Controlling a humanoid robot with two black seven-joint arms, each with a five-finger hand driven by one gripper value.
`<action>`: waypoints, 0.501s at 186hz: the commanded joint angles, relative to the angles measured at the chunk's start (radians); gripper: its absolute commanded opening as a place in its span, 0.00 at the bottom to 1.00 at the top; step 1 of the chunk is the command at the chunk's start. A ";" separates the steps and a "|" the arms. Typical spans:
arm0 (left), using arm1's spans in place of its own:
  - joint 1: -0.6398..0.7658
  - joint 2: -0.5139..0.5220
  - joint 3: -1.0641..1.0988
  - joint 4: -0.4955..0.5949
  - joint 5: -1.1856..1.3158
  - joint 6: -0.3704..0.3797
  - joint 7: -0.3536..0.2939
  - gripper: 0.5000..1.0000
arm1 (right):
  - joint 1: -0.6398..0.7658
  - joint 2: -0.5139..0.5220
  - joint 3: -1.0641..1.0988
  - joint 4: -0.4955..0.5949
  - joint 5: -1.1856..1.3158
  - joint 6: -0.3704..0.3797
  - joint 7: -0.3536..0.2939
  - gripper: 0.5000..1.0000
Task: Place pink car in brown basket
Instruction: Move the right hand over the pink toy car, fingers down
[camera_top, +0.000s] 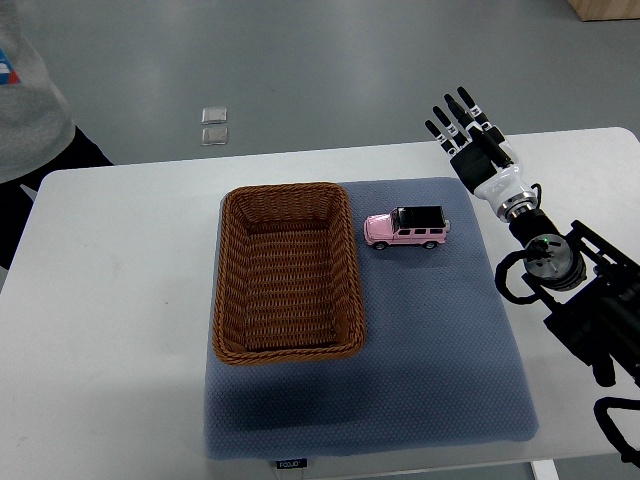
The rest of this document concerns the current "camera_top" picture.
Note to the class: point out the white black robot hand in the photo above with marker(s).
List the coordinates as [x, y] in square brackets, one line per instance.
[483, 159]

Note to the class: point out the pink toy car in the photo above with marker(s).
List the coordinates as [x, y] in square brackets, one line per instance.
[424, 226]

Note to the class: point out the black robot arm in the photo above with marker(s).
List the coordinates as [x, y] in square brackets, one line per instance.
[590, 287]

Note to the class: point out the brown wicker basket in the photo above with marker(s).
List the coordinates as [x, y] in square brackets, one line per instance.
[288, 286]

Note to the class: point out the wooden furniture corner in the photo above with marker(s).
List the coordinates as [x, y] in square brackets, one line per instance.
[604, 10]

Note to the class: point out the blue-grey fabric mat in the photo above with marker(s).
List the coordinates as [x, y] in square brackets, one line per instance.
[439, 367]

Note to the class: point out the lower metal floor plate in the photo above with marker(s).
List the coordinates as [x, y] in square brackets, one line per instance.
[217, 135]

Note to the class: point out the metal floor plate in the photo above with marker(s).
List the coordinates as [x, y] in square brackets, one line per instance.
[217, 135]
[214, 115]

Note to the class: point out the upper metal floor plate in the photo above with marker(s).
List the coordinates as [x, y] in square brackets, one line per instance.
[214, 115]

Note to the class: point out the white table leg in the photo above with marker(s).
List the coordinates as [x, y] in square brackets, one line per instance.
[544, 470]

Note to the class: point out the person in grey shirt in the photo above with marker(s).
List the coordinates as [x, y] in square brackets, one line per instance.
[38, 133]

